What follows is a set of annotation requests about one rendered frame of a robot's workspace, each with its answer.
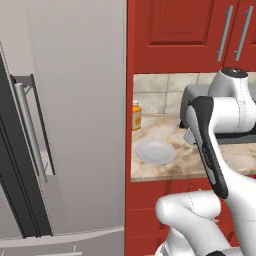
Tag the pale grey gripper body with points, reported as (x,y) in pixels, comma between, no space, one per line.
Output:
(190,137)

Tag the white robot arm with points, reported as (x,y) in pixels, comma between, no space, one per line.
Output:
(240,110)

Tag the white round plate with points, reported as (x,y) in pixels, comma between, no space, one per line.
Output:
(155,152)

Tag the orange jar with white lid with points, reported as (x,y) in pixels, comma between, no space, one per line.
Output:
(136,118)

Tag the red base cupboard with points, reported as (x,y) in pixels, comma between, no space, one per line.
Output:
(143,213)

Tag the grey fridge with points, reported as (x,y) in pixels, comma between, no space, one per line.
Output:
(80,116)

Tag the red wall cupboard door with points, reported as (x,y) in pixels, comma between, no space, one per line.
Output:
(248,65)
(180,33)

